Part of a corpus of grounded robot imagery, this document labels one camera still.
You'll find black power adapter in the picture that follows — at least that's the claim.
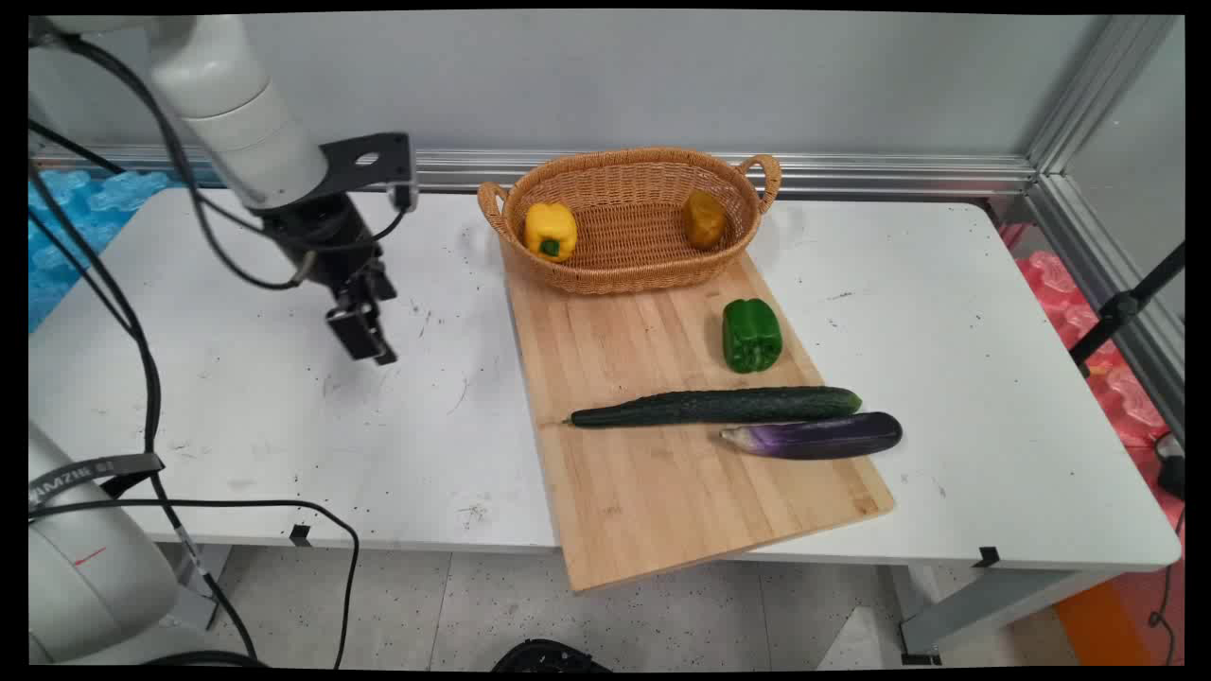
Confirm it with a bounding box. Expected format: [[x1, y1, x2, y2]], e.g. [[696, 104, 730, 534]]
[[1156, 433, 1185, 500]]

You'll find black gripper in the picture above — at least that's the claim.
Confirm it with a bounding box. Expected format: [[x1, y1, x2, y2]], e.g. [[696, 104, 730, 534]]
[[257, 192, 399, 367]]

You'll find thick black cable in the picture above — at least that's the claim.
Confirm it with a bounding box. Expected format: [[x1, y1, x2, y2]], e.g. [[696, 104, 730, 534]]
[[28, 161, 261, 666], [28, 498, 362, 666]]

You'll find red foam mat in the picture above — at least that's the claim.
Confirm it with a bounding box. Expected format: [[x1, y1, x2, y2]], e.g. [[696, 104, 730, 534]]
[[998, 222, 1185, 455]]

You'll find yellow bell pepper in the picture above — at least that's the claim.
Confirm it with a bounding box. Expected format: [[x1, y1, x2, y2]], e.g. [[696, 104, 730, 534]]
[[523, 201, 579, 263]]

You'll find orange floor mat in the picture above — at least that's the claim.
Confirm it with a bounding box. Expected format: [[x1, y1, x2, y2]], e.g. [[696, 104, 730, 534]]
[[1053, 567, 1185, 666]]

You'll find aluminium frame rail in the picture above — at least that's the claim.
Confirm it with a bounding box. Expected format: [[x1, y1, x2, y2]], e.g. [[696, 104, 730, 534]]
[[1027, 173, 1185, 445], [28, 142, 1042, 200]]

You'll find grey metal table leg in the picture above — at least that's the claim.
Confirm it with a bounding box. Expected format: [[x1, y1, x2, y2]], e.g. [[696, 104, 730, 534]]
[[156, 544, 233, 632], [889, 565, 1127, 666]]

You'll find thin black cable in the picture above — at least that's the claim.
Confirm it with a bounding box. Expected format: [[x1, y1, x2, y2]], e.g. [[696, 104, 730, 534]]
[[1147, 506, 1185, 666]]

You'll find woven wicker basket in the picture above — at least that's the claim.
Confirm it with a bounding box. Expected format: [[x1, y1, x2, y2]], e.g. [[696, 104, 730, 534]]
[[477, 147, 783, 296]]

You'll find wooden cutting board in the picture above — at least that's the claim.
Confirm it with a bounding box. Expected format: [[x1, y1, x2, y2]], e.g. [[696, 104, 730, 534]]
[[499, 236, 896, 595]]

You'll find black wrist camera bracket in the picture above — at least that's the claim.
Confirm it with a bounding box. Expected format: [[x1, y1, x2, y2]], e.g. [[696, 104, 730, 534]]
[[320, 132, 419, 211]]

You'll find green bell pepper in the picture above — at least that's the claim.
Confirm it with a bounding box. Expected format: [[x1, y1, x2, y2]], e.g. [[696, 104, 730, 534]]
[[722, 298, 784, 375]]

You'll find black tripod stand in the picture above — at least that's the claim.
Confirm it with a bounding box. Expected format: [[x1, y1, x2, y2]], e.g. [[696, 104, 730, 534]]
[[1069, 241, 1185, 379]]

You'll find purple eggplant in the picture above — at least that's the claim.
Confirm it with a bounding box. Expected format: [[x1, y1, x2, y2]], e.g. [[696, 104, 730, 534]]
[[719, 411, 904, 462]]

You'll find aluminium frame post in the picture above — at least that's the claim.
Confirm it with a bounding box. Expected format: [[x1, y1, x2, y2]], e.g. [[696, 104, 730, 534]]
[[1027, 14, 1184, 179]]

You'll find black round object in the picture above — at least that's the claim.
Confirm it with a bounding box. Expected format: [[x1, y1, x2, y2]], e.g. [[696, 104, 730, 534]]
[[492, 639, 613, 672]]

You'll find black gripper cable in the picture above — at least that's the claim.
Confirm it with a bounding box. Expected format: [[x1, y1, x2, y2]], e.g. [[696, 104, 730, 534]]
[[43, 33, 410, 292]]

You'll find dark green cucumber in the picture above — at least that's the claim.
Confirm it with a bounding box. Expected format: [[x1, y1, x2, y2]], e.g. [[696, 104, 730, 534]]
[[568, 386, 864, 429]]

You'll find grey printed strap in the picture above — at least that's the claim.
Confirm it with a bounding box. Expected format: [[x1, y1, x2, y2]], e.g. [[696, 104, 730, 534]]
[[28, 452, 167, 514]]

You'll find orange bell pepper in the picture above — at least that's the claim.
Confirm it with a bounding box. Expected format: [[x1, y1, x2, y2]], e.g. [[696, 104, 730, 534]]
[[683, 190, 728, 252]]

